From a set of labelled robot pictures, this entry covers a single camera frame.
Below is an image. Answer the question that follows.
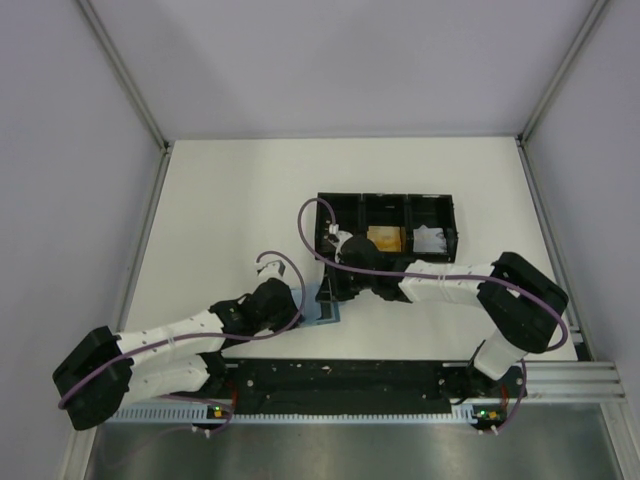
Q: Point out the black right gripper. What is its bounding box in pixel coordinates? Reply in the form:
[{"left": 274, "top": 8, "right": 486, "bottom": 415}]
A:
[{"left": 316, "top": 256, "right": 376, "bottom": 303}]

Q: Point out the blue leather card holder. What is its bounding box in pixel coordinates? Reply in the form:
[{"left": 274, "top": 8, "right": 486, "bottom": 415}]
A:
[{"left": 291, "top": 283, "right": 340, "bottom": 328}]

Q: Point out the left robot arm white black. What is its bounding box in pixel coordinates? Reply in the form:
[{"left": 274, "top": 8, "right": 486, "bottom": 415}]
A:
[{"left": 52, "top": 278, "right": 308, "bottom": 431}]

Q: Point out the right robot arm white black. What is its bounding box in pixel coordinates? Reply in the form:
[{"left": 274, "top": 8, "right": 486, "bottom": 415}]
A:
[{"left": 324, "top": 226, "right": 569, "bottom": 396}]

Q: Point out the gold cards stack in tray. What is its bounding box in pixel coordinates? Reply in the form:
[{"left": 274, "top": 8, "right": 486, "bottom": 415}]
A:
[{"left": 367, "top": 225, "right": 405, "bottom": 253}]

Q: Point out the silver cards stack in tray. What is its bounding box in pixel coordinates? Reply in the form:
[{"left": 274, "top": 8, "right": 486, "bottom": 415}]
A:
[{"left": 413, "top": 225, "right": 447, "bottom": 254}]

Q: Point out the black three-compartment tray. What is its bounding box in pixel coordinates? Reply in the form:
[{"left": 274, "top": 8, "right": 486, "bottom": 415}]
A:
[{"left": 314, "top": 192, "right": 458, "bottom": 263}]

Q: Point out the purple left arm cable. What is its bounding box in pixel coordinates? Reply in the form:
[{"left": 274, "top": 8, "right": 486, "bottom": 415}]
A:
[{"left": 58, "top": 250, "right": 304, "bottom": 411}]

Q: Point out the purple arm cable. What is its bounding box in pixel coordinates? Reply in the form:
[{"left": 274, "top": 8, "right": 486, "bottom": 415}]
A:
[
  {"left": 297, "top": 198, "right": 571, "bottom": 354},
  {"left": 58, "top": 250, "right": 304, "bottom": 411}
]

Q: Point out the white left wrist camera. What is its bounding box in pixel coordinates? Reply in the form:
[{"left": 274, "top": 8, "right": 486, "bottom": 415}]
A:
[{"left": 256, "top": 260, "right": 286, "bottom": 281}]

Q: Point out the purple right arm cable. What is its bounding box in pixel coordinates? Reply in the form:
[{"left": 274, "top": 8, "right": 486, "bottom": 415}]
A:
[{"left": 297, "top": 198, "right": 571, "bottom": 354}]

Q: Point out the light blue cable duct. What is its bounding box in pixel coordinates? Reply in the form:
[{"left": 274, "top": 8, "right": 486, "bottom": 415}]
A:
[{"left": 107, "top": 402, "right": 506, "bottom": 426}]

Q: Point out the aluminium frame profile right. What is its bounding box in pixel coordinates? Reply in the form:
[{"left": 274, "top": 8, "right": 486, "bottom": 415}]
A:
[{"left": 525, "top": 361, "right": 626, "bottom": 404}]

